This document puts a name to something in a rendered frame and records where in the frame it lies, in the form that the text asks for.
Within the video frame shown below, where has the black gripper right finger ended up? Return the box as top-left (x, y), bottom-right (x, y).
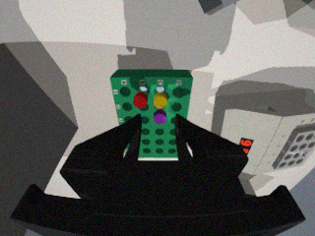
top-left (174, 114), bottom-right (248, 176)

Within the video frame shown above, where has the green tube rack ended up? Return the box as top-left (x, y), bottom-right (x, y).
top-left (110, 69), bottom-right (193, 158)

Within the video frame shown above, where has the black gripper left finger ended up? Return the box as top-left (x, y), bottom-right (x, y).
top-left (68, 114), bottom-right (142, 160)

